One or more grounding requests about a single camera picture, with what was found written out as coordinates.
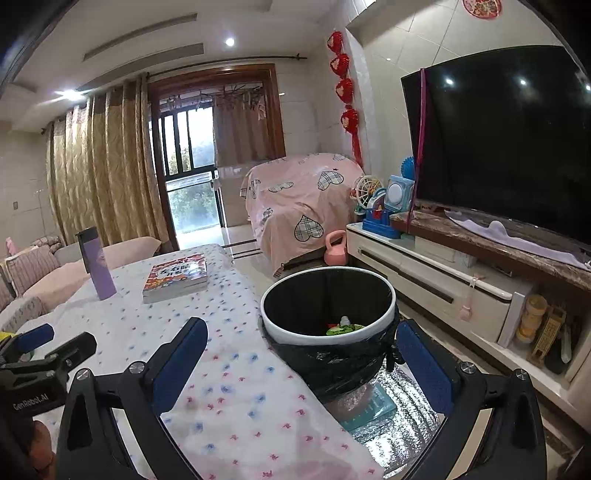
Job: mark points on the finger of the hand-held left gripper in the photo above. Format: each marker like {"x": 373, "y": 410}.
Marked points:
{"x": 34, "y": 337}
{"x": 74, "y": 348}

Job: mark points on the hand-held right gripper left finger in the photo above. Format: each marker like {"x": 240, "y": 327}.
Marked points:
{"x": 180, "y": 364}

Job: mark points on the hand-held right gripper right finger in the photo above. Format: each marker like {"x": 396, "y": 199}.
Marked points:
{"x": 425, "y": 364}

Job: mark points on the yellow snack packet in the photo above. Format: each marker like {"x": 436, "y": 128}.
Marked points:
{"x": 4, "y": 337}

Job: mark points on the green food pouch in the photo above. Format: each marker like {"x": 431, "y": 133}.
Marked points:
{"x": 339, "y": 330}

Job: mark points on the white bin with black bag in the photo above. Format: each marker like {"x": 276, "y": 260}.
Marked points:
{"x": 323, "y": 295}

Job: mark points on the person's left hand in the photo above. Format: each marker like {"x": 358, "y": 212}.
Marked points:
{"x": 45, "y": 443}

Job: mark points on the pink sofa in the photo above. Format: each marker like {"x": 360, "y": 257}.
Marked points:
{"x": 60, "y": 281}

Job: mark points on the pink sofa cushion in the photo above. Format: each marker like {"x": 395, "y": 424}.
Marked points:
{"x": 32, "y": 272}

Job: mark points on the teal book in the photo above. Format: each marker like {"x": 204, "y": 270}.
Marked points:
{"x": 374, "y": 406}

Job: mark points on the purple thermos bottle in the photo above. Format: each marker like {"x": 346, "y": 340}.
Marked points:
{"x": 101, "y": 272}

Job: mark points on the red cover children's book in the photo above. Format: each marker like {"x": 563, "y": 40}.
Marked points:
{"x": 175, "y": 274}

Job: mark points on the white television cabinet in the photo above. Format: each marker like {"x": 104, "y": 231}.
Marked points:
{"x": 415, "y": 263}

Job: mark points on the yellow jar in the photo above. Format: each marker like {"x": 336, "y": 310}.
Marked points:
{"x": 531, "y": 318}

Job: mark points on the wooden box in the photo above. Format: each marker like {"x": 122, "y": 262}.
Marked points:
{"x": 549, "y": 337}

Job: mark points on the pink kettlebell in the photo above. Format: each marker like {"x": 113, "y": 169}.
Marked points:
{"x": 336, "y": 256}

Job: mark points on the pale lavender cloth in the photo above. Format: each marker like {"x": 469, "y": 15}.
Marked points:
{"x": 517, "y": 240}

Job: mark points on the light blue box toy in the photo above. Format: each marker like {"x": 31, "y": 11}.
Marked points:
{"x": 399, "y": 194}

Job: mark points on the toy ferris wheel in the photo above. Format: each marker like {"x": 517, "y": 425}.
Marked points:
{"x": 367, "y": 194}

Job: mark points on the balcony glass door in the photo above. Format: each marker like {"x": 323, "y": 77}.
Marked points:
{"x": 194, "y": 184}

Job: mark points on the beige curtain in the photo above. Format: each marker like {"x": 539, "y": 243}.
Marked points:
{"x": 106, "y": 170}

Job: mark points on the blue spiky ball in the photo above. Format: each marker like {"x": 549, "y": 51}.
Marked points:
{"x": 408, "y": 166}

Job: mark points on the pink heart print cover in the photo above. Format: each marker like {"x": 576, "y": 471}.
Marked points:
{"x": 300, "y": 198}

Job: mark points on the black television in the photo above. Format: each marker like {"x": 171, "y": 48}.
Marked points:
{"x": 498, "y": 138}

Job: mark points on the red hanging ornaments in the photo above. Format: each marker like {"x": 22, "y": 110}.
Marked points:
{"x": 344, "y": 87}

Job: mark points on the red round wall sticker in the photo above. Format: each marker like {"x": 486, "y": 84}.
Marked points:
{"x": 482, "y": 7}

